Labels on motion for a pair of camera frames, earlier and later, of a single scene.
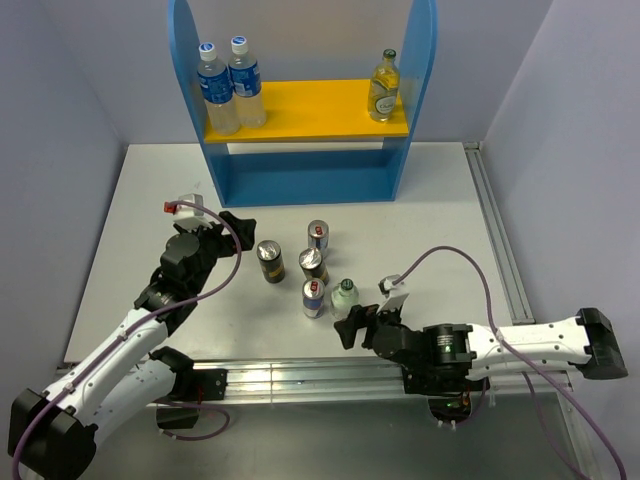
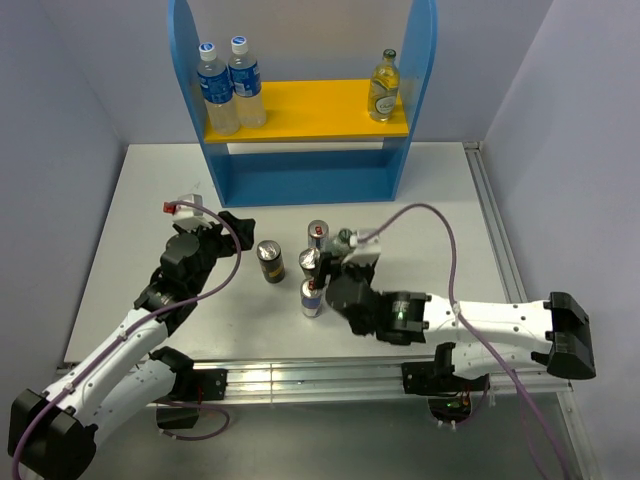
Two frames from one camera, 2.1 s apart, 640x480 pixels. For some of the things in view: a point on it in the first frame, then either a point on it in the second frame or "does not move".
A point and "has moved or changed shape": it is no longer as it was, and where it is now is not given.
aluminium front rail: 361,381 does not move
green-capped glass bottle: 343,298 has moved or changed shape
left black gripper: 225,241 does not move
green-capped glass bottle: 384,89 does not move
